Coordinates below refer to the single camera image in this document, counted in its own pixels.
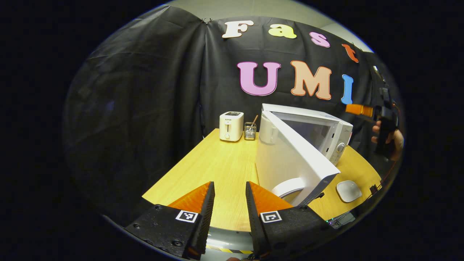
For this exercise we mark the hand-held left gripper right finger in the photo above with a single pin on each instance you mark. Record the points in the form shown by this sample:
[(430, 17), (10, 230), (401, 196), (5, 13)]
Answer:
[(253, 221)]

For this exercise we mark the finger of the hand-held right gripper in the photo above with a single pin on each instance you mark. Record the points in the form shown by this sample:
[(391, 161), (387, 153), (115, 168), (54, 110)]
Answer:
[(359, 110)]

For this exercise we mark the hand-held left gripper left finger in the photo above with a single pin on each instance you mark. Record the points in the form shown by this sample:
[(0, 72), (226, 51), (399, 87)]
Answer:
[(206, 217)]

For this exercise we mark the white microwave oven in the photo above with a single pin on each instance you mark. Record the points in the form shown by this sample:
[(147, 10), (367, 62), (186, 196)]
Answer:
[(290, 156)]

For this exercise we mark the yellow black floor tape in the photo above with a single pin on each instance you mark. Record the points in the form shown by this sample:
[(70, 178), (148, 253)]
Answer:
[(228, 250)]

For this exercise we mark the white square plate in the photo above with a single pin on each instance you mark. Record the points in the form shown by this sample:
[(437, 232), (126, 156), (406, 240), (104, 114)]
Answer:
[(348, 191)]

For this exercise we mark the dark electronic box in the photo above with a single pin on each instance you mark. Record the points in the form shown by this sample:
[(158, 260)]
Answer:
[(340, 220)]

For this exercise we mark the metal mesh utensil holder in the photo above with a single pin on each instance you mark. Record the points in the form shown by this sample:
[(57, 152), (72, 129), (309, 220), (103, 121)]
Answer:
[(250, 132)]

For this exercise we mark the white jug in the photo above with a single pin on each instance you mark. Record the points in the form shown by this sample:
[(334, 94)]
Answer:
[(267, 130)]

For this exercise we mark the white toaster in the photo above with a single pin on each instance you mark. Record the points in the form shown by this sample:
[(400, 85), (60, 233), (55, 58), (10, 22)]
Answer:
[(231, 127)]

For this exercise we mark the wooden utensil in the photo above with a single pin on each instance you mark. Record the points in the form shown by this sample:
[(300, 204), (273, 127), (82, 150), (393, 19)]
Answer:
[(255, 119)]

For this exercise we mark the black backdrop cloth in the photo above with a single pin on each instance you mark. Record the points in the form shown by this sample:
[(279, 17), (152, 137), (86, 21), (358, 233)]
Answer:
[(145, 90)]

